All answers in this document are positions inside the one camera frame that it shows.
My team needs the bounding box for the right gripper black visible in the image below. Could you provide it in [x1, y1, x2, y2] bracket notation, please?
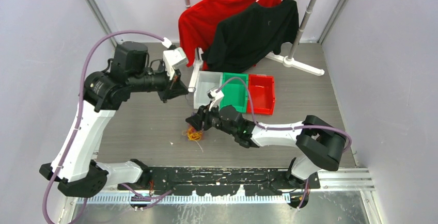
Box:
[186, 100, 237, 137]

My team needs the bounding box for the yellow red cable bundle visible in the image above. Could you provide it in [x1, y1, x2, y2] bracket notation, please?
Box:
[181, 126, 205, 153]

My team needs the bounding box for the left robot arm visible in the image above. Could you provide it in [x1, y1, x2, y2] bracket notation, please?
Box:
[39, 41, 189, 198]

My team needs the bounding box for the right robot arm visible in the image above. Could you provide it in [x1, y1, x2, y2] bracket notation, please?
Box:
[185, 105, 349, 188]

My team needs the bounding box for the white plastic bin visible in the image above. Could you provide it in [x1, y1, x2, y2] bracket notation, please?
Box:
[193, 71, 223, 109]

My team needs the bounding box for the green plastic bin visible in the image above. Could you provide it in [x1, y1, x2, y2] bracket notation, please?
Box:
[220, 73, 249, 113]

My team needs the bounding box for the red t-shirt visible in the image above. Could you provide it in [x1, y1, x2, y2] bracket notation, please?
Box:
[178, 0, 284, 71]

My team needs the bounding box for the red plastic bin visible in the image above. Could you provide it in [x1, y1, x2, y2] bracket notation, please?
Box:
[248, 74, 276, 115]

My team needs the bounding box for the black t-shirt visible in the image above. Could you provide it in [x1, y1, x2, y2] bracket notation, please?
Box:
[202, 0, 299, 73]

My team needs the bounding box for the white clothes rack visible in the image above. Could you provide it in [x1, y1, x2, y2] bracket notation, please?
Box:
[184, 0, 325, 93]

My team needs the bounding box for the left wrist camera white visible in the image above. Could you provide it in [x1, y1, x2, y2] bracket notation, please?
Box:
[162, 37, 189, 78]

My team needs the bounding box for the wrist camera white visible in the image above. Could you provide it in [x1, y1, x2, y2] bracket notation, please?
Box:
[162, 37, 189, 78]
[207, 89, 224, 111]

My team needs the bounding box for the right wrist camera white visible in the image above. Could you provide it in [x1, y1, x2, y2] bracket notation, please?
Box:
[207, 89, 224, 111]

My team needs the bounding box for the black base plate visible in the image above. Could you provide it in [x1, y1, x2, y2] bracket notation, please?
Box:
[129, 167, 304, 197]

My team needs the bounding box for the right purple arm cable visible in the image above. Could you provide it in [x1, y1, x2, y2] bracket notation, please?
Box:
[214, 76, 353, 210]

